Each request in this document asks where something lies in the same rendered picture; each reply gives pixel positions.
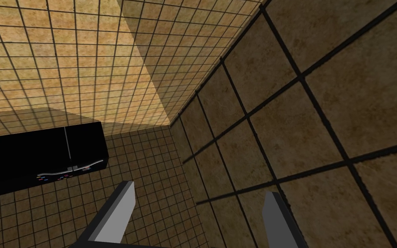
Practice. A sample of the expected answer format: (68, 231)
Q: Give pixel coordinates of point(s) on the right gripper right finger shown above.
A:
(279, 224)

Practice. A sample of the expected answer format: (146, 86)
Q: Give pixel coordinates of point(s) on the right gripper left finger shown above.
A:
(115, 220)

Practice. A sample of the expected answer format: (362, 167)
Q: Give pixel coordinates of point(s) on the black refrigerator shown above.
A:
(29, 158)

